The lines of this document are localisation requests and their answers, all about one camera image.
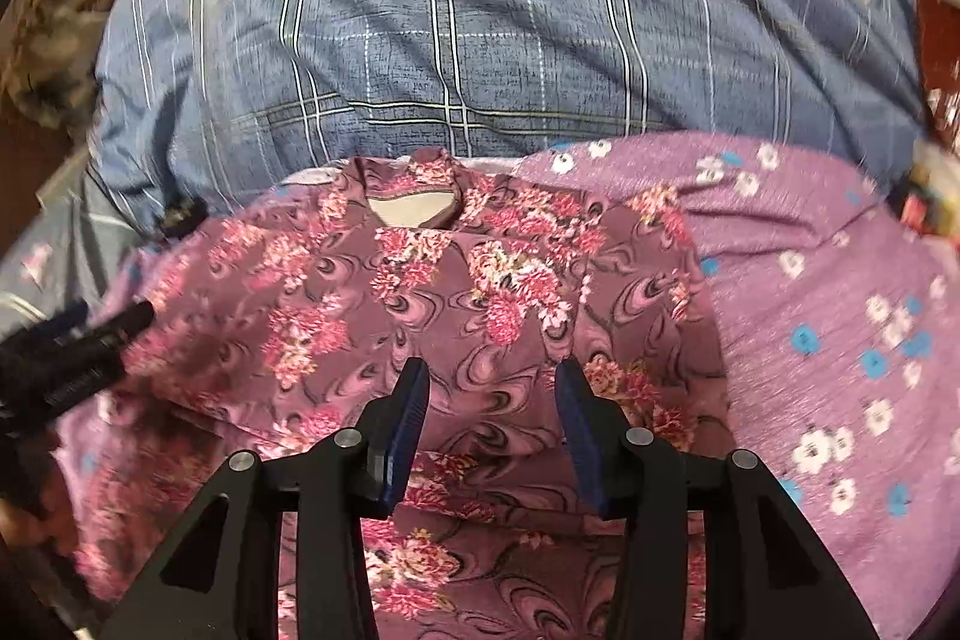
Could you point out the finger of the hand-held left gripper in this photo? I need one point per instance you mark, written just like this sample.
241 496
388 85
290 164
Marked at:
120 321
64 321

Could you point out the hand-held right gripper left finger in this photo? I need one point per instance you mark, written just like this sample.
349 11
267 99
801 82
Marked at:
401 445

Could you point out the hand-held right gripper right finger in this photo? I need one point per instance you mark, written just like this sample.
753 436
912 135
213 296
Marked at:
581 445

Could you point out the pink floral garment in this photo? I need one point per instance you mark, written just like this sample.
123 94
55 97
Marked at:
487 280

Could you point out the grey-blue star-print sheet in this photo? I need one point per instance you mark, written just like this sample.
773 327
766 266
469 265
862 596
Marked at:
45 265

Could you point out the purple floral bed sheet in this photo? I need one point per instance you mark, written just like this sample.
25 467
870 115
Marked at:
825 280

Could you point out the beige leaf-print ruffled cloth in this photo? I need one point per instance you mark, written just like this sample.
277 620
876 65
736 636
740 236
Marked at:
60 25

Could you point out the blue plaid quilt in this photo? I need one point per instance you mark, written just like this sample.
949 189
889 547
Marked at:
525 10

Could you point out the red object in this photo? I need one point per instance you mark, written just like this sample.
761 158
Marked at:
941 48

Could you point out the brown padded bed frame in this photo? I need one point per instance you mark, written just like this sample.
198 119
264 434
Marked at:
34 153

